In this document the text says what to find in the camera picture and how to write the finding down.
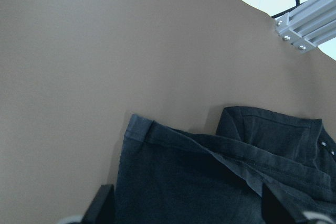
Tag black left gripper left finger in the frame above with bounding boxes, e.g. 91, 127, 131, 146
81, 184, 115, 224

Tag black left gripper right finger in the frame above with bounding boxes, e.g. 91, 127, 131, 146
261, 183, 309, 223

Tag black graphic t-shirt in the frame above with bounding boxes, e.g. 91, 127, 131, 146
115, 106, 335, 223

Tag aluminium frame cage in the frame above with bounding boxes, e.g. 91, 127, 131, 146
276, 0, 335, 54

